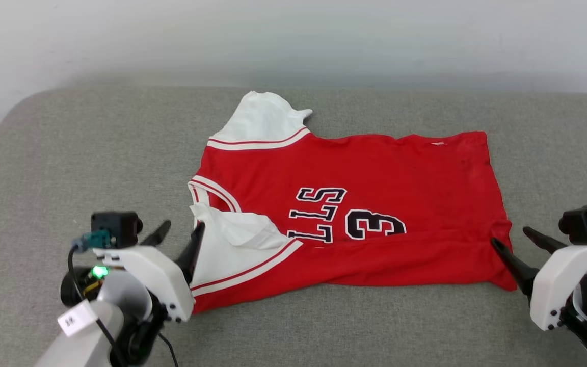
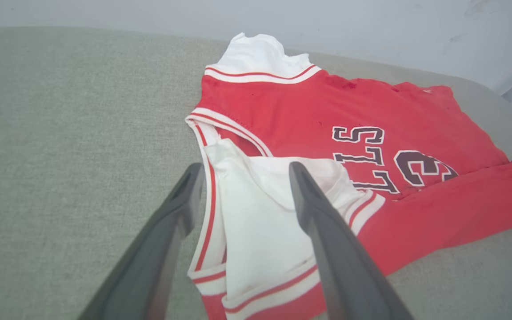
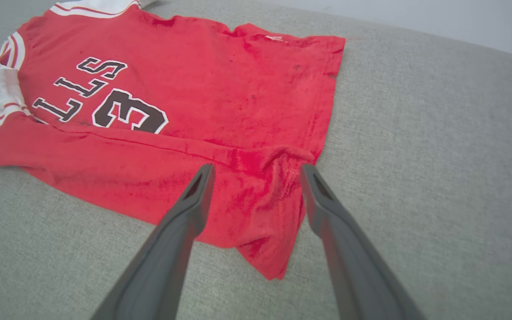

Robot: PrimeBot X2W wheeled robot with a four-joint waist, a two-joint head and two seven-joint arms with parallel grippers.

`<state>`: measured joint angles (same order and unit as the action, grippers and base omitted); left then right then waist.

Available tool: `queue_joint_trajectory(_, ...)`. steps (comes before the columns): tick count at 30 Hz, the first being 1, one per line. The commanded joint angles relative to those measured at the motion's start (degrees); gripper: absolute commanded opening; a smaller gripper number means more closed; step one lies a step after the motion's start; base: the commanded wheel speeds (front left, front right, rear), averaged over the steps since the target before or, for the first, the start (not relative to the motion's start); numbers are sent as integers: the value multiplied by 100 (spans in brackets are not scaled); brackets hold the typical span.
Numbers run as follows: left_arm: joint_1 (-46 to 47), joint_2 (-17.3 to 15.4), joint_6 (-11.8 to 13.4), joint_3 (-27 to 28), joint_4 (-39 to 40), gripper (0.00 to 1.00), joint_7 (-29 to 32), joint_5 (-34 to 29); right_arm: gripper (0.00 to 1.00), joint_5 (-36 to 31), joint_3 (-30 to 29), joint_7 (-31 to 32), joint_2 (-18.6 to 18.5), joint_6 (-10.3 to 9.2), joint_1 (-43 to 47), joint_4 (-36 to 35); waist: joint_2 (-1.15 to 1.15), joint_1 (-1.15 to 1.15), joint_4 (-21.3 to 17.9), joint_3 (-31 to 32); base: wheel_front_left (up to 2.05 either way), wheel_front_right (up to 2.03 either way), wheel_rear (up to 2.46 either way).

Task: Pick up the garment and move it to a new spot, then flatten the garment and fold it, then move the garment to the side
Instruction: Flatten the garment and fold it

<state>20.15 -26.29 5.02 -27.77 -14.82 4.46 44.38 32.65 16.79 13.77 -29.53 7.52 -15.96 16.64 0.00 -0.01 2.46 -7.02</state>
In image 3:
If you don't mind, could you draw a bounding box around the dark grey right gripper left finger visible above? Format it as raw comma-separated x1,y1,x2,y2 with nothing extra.
92,164,216,320

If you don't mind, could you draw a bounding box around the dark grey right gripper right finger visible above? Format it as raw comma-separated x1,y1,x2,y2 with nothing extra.
300,164,425,320

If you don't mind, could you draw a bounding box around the grey fabric sofa seat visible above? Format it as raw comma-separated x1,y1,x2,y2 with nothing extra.
0,0,512,320

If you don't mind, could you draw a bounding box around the red and white jersey shirt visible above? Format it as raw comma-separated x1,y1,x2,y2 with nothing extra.
0,0,346,281

